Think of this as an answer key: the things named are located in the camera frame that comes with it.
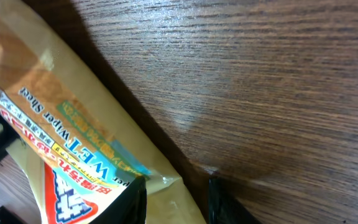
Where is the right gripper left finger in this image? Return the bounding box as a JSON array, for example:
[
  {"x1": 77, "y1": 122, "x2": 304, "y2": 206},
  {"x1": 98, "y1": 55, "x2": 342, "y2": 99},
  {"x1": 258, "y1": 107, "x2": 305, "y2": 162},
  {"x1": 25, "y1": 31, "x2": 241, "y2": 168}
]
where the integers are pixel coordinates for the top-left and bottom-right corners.
[{"x1": 90, "y1": 177, "x2": 147, "y2": 224}]

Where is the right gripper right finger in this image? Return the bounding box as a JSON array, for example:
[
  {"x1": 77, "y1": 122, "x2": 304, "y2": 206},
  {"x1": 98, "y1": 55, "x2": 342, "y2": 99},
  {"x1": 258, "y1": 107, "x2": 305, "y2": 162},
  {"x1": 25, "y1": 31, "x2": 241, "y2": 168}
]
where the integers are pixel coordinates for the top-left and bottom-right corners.
[{"x1": 208, "y1": 178, "x2": 261, "y2": 224}]

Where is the white wet wipes pack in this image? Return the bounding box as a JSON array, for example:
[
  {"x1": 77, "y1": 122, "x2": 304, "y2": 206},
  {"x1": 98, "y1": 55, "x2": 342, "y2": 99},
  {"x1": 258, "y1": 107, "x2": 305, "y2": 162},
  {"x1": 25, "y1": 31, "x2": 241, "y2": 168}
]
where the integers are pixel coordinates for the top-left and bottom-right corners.
[{"x1": 0, "y1": 1, "x2": 204, "y2": 223}]

